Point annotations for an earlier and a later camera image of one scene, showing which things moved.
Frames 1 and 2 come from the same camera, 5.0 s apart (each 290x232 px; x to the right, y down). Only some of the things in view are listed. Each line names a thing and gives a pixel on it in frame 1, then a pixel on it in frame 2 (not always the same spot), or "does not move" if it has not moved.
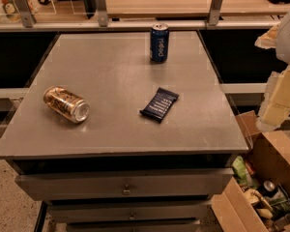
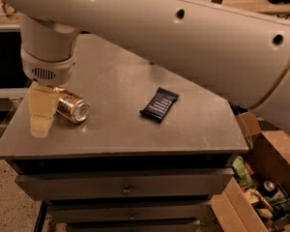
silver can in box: x=268 y=189 does not move
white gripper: x=289 y=39 to x=49 y=69
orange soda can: x=69 y=104 does not move
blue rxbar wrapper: x=159 y=104 does not move
